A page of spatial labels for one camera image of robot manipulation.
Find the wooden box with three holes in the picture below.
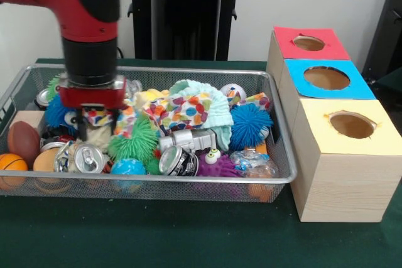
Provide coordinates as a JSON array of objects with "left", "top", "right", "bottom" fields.
[{"left": 266, "top": 26, "right": 402, "bottom": 223}]

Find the clear plastic packet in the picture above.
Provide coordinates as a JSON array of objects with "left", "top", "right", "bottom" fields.
[{"left": 230, "top": 149, "right": 280, "bottom": 178}]

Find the mint green cloth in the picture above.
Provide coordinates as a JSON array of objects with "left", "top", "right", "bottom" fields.
[{"left": 169, "top": 79, "right": 234, "bottom": 151}]

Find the blue spiky rubber ball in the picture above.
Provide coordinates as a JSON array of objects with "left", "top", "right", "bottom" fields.
[{"left": 230, "top": 103, "right": 273, "bottom": 150}]

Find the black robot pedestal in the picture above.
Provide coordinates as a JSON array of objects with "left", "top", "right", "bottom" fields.
[{"left": 121, "top": 0, "right": 254, "bottom": 61}]

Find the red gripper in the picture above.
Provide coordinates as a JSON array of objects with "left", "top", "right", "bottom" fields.
[{"left": 58, "top": 76, "right": 128, "bottom": 142}]

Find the shallow wire mesh bin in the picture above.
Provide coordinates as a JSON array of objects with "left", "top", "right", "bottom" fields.
[{"left": 0, "top": 63, "right": 298, "bottom": 205}]

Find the orange mini basketball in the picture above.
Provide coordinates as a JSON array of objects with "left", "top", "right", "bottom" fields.
[{"left": 0, "top": 153, "right": 28, "bottom": 172}]

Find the silver plastic toy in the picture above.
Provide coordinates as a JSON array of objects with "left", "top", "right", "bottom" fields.
[{"left": 158, "top": 129, "right": 218, "bottom": 156}]

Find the white cloth with colourful dots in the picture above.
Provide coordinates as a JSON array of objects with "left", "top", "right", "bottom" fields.
[{"left": 83, "top": 90, "right": 210, "bottom": 139}]

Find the black upright panel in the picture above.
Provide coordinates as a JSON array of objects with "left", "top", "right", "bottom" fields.
[{"left": 361, "top": 0, "right": 402, "bottom": 77}]

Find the purple spiky toy with eyes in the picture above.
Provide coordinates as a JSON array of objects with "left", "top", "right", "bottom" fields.
[{"left": 196, "top": 148, "right": 244, "bottom": 178}]

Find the brown mini football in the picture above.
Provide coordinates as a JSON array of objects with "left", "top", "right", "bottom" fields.
[{"left": 8, "top": 121, "right": 41, "bottom": 168}]

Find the dark green table cloth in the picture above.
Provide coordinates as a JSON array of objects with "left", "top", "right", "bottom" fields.
[
  {"left": 0, "top": 57, "right": 402, "bottom": 268},
  {"left": 366, "top": 66, "right": 402, "bottom": 99}
]

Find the green spiky rubber ball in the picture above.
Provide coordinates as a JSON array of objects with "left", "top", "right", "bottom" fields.
[{"left": 108, "top": 119, "right": 160, "bottom": 164}]

